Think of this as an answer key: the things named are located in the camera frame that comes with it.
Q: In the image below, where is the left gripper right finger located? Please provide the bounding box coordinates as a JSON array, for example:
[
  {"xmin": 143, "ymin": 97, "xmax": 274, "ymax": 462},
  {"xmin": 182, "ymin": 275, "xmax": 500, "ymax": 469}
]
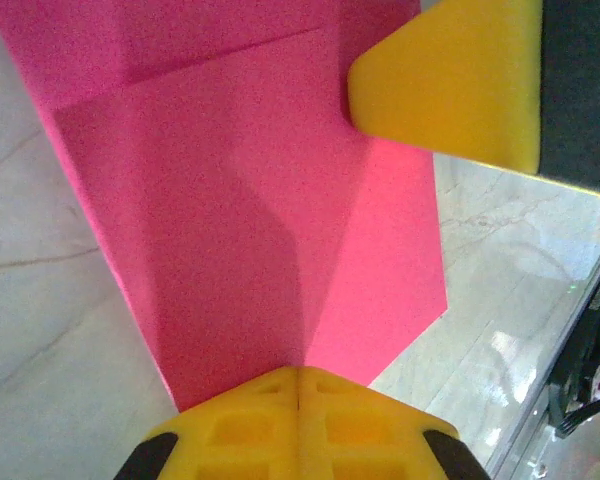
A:
[{"xmin": 298, "ymin": 367, "xmax": 491, "ymax": 480}]

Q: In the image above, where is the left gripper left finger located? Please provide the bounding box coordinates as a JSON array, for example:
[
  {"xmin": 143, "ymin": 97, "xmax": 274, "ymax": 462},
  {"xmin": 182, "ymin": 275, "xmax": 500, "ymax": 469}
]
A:
[{"xmin": 112, "ymin": 367, "xmax": 300, "ymax": 480}]

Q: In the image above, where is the pink paper sheet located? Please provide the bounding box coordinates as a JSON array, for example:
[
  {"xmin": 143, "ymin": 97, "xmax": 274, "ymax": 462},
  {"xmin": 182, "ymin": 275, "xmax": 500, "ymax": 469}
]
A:
[{"xmin": 0, "ymin": 0, "xmax": 449, "ymax": 415}]

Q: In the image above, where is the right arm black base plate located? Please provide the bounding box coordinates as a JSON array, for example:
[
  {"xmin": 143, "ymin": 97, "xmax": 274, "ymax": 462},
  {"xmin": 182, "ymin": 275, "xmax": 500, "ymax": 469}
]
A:
[{"xmin": 549, "ymin": 269, "xmax": 600, "ymax": 441}]

